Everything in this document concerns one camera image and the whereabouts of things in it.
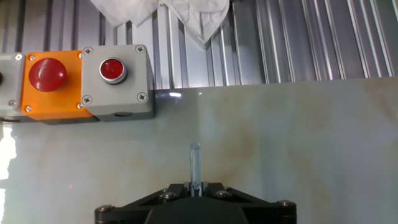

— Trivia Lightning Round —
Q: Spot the crumpled white tissue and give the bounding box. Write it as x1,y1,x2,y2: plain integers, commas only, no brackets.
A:
89,0,231,50

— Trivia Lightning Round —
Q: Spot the blue handled screwdriver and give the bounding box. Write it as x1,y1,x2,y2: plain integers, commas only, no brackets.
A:
189,142,203,198

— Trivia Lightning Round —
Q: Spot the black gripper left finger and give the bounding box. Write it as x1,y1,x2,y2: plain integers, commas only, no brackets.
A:
95,182,192,224

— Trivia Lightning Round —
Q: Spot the orange box red mushroom button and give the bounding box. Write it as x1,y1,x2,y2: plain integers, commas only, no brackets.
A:
20,49,100,126

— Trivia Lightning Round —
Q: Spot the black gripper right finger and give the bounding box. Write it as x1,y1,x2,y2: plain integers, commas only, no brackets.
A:
201,182,297,224

